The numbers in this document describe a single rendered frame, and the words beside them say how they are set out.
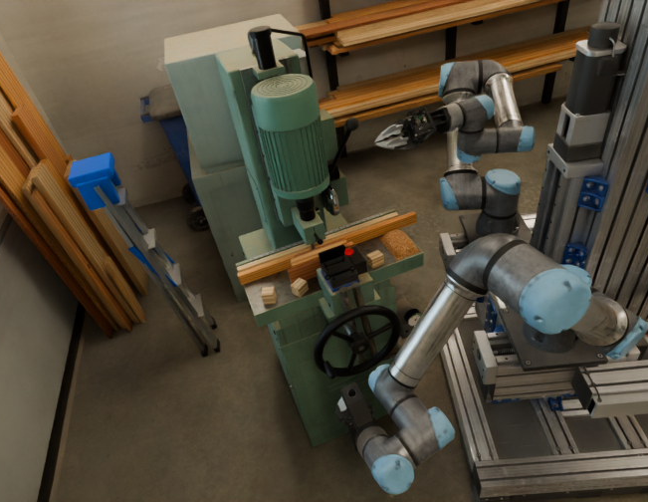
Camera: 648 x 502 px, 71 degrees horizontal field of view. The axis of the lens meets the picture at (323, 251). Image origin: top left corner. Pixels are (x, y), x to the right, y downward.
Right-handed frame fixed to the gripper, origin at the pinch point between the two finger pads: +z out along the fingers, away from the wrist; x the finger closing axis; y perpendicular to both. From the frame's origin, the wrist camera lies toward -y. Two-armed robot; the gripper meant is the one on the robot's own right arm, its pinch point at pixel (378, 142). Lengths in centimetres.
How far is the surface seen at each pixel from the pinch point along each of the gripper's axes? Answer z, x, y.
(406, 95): -107, -84, -174
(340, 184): 4.6, -0.7, -35.5
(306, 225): 24.3, 11.9, -21.6
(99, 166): 86, -44, -61
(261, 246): 37, 6, -64
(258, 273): 43, 20, -34
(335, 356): 26, 56, -50
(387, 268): 2.8, 33.6, -26.2
